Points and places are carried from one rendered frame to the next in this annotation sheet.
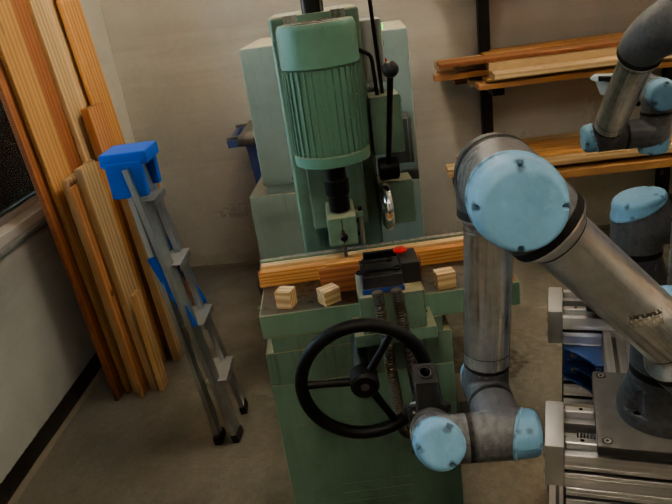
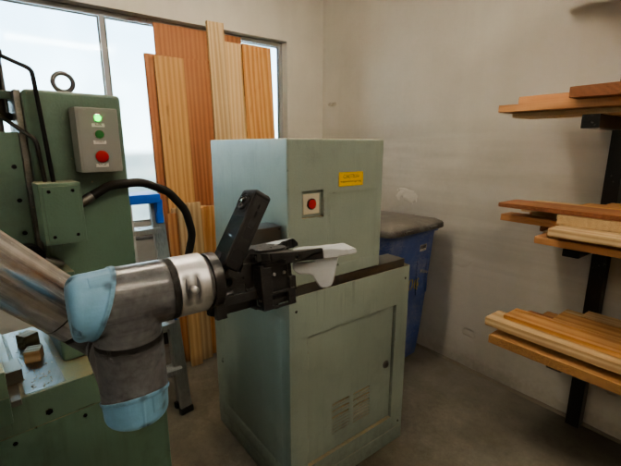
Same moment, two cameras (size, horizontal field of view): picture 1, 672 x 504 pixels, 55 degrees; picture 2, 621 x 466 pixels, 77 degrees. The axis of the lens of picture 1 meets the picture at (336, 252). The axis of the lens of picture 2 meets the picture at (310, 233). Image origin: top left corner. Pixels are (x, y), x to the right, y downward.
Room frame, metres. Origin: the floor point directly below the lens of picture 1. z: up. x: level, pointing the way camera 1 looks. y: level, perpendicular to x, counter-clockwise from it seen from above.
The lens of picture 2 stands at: (1.48, -1.32, 1.39)
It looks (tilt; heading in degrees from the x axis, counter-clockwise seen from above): 13 degrees down; 47
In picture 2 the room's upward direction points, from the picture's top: straight up
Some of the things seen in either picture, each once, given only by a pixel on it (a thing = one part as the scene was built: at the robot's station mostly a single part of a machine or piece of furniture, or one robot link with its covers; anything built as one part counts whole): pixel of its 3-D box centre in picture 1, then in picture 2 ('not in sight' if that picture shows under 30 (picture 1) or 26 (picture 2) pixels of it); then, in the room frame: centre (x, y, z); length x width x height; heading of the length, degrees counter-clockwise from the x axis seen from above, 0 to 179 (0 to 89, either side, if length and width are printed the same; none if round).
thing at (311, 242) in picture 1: (330, 147); (81, 224); (1.77, -0.02, 1.16); 0.22 x 0.22 x 0.72; 89
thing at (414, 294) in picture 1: (389, 298); not in sight; (1.28, -0.10, 0.92); 0.15 x 0.13 x 0.09; 89
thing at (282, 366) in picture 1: (352, 303); (34, 369); (1.60, -0.03, 0.76); 0.57 x 0.45 x 0.09; 179
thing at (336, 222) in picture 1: (342, 224); not in sight; (1.49, -0.03, 1.03); 0.14 x 0.07 x 0.09; 179
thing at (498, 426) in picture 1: (500, 428); not in sight; (0.81, -0.22, 0.91); 0.11 x 0.11 x 0.08; 86
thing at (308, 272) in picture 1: (391, 261); not in sight; (1.47, -0.13, 0.92); 0.67 x 0.02 x 0.04; 89
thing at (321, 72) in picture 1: (324, 93); not in sight; (1.47, -0.02, 1.35); 0.18 x 0.18 x 0.31
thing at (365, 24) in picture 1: (370, 49); (96, 140); (1.79, -0.17, 1.40); 0.10 x 0.06 x 0.16; 179
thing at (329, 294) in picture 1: (328, 294); not in sight; (1.34, 0.03, 0.92); 0.04 x 0.03 x 0.04; 120
